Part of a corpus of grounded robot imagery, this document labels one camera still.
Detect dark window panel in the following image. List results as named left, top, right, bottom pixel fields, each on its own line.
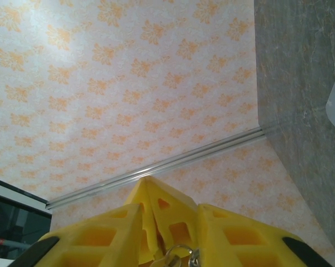
left=0, top=176, right=53, bottom=261

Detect aluminium corner post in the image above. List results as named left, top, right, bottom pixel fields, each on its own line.
left=46, top=125, right=268, bottom=211

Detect small keys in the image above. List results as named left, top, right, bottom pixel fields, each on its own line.
left=152, top=243, right=202, bottom=267

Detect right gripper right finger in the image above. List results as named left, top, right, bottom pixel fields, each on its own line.
left=146, top=177, right=332, bottom=267

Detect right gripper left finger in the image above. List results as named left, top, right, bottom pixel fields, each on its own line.
left=14, top=177, right=160, bottom=267

